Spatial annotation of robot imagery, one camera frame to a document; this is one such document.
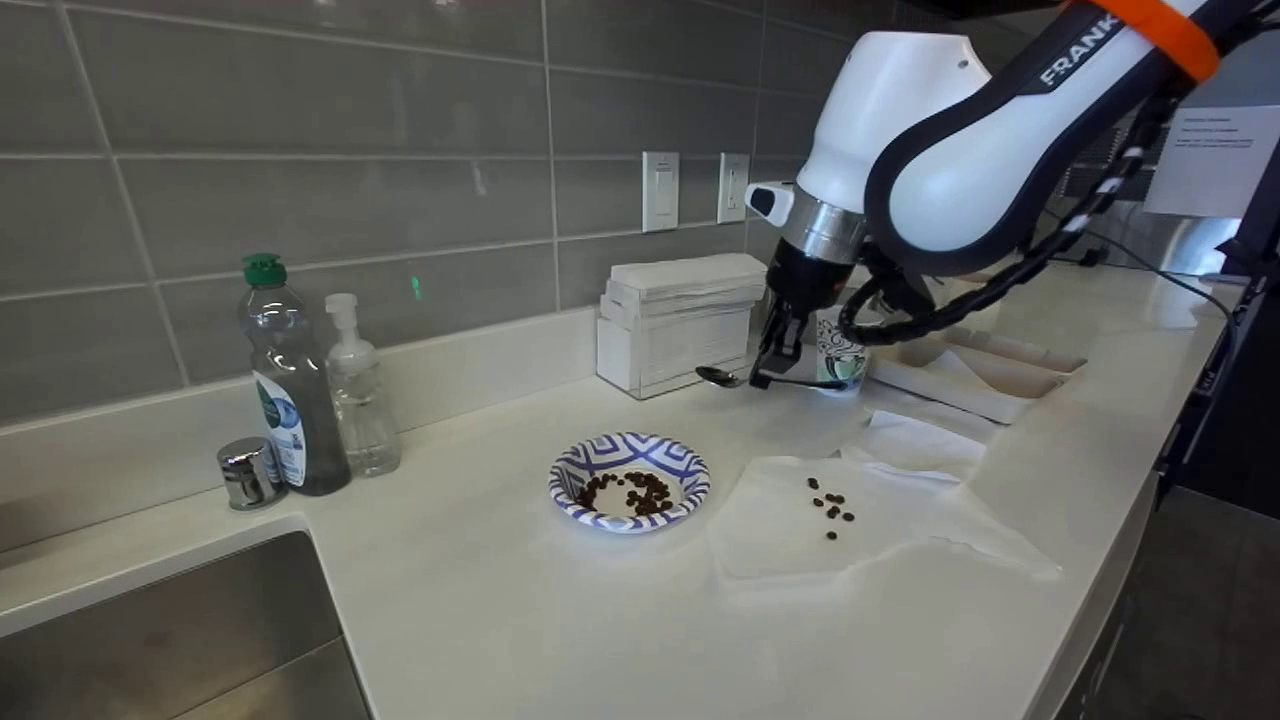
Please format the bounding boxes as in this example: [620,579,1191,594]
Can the white wall outlet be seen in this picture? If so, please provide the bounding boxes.
[714,152,748,223]

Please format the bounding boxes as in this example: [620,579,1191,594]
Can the chrome faucet base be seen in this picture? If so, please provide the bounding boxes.
[214,437,279,513]

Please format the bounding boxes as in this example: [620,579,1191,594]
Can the steel kitchen sink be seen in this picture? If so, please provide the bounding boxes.
[0,534,373,720]

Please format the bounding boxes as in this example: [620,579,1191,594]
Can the white light switch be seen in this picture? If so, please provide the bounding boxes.
[639,152,681,233]

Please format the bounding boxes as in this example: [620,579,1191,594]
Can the dish soap bottle green cap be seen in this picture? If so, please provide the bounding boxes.
[240,253,353,497]

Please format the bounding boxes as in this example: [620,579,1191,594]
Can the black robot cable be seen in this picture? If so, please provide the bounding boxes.
[836,132,1175,348]

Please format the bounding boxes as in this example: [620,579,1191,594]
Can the clear pump soap bottle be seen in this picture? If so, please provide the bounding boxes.
[322,291,399,476]

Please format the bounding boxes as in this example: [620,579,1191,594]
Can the orange strap on arm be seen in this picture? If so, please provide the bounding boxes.
[1093,0,1222,86]

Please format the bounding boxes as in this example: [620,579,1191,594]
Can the blue patterned paper bowl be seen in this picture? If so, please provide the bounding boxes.
[547,433,712,534]

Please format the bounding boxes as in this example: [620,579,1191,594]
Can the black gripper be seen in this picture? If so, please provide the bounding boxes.
[748,240,853,388]

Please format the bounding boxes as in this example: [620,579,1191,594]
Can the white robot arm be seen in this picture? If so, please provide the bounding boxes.
[748,0,1274,388]

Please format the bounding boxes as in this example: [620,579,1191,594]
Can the white napkin stack dispenser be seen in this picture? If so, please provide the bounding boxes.
[593,253,763,400]

